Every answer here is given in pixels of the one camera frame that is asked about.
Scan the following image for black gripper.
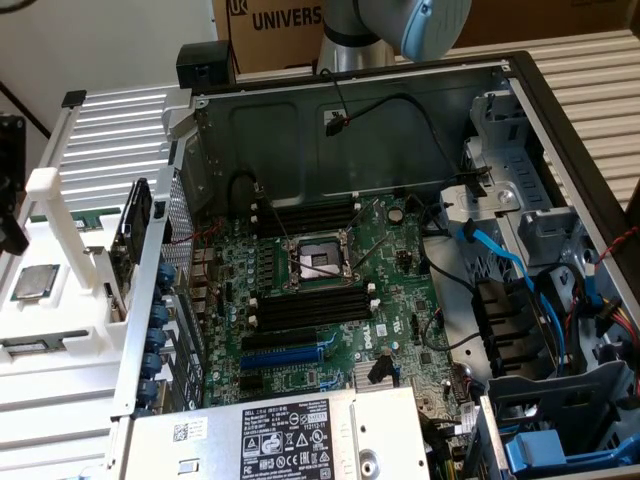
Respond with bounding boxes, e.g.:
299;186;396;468
0;113;30;257

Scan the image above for black RAM slot bank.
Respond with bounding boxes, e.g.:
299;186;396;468
247;282;381;334
249;192;361;239

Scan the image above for silver CPU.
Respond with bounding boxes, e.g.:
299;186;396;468
12;263;62;302

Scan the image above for graphics card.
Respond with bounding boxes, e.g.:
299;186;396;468
82;178;154;324

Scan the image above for white parts rack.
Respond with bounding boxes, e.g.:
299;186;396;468
0;167;169;375

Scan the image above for black corner block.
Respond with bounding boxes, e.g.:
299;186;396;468
177;42;236;94

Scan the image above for metal locking lever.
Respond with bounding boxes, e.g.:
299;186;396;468
257;187;297;249

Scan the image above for cardboard box with print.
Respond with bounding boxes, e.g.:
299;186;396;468
212;0;329;76

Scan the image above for CPU socket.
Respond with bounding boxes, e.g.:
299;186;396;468
284;227;364;296

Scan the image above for long black expansion slot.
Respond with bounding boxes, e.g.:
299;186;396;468
241;327;319;352

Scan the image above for blue expansion slot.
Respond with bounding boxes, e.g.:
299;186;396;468
239;345;321;371

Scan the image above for grey power supply unit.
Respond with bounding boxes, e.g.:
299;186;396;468
122;387;431;480

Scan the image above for open grey PC case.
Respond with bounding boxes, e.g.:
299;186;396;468
112;49;640;480

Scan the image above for green Dell motherboard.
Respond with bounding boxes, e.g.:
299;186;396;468
192;192;481;416

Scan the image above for silver chipset heatsink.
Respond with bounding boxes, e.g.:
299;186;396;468
353;357;401;389

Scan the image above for plain cardboard box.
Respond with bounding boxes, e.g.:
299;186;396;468
452;0;640;50

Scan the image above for blue SATA connector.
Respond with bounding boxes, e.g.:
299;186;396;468
584;259;607;312

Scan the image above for grey disk bay cage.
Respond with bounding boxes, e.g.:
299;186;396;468
487;359;640;480

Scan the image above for blue disk bay latch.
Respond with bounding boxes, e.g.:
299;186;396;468
504;429;640;469

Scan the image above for thin red wire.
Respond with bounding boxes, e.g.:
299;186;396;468
164;219;224;246

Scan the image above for black wire with connector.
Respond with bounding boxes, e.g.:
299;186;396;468
319;69;489;189

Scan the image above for thin black wire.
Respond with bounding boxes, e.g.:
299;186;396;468
421;234;480;351

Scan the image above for blue flat SATA wire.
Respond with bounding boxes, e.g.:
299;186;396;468
449;217;571;371

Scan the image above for black plastic air duct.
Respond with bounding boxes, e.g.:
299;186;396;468
472;279;556;376

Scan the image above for red black twisted wire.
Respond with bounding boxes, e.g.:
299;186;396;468
597;227;640;261

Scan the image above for red yellow power wires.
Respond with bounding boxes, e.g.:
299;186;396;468
599;294;640;331

